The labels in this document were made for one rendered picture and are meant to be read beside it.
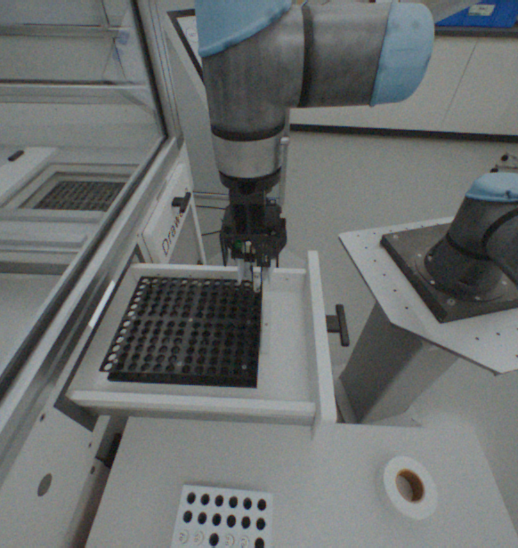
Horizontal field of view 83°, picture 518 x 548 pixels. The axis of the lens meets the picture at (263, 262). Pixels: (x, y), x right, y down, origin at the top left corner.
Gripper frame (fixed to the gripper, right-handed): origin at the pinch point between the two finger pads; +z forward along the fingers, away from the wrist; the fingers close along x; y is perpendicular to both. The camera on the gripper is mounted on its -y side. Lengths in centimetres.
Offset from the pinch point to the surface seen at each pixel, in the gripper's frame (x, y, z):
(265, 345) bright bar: 1.7, 8.5, 9.1
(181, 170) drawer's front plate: -21.5, -34.6, 0.7
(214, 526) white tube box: -4.0, 31.2, 14.1
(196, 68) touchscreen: -21, -66, -14
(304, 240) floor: 21, -114, 94
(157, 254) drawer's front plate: -21.5, -9.7, 6.3
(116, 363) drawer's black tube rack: -19.3, 15.0, 3.6
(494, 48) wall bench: 179, -272, 18
